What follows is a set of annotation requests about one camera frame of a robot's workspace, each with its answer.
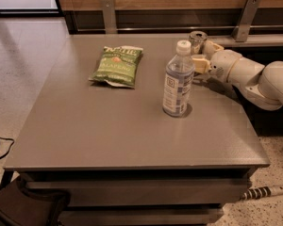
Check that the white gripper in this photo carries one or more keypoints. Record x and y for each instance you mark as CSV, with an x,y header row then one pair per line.
x,y
223,64

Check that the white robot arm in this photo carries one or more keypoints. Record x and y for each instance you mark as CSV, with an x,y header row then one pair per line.
x,y
261,85

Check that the clear plastic water bottle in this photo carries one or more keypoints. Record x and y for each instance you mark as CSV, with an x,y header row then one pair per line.
x,y
178,77

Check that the green jalapeno chips bag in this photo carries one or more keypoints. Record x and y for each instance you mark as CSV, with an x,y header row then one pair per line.
x,y
118,66

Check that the grey drawer cabinet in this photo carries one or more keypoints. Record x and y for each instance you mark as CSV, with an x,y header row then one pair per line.
x,y
123,160

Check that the black bag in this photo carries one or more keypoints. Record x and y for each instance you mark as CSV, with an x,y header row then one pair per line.
x,y
20,206

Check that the right metal wall bracket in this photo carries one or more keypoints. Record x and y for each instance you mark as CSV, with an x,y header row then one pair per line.
x,y
242,29

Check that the metal wall bracket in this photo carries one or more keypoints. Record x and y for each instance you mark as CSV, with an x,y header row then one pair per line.
x,y
242,29
109,16

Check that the left metal wall bracket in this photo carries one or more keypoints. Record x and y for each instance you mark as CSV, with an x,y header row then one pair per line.
x,y
109,16

